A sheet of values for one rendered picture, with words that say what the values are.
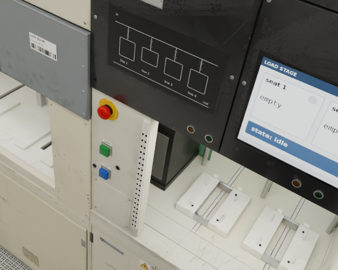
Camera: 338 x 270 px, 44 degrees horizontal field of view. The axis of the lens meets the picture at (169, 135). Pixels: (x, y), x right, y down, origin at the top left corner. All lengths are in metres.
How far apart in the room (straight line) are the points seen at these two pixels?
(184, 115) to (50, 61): 0.43
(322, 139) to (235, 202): 0.77
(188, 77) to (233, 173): 0.86
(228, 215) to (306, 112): 0.77
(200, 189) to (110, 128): 0.53
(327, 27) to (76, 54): 0.63
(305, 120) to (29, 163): 1.16
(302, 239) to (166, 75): 0.85
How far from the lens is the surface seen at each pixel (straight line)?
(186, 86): 0.94
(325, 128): 0.85
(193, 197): 1.53
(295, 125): 0.86
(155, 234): 1.46
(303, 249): 1.54
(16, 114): 1.95
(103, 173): 1.30
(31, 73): 1.30
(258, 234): 1.51
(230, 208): 1.55
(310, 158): 0.90
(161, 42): 0.93
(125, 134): 1.15
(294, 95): 0.83
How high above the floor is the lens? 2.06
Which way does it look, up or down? 41 degrees down
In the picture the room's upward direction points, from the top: 10 degrees clockwise
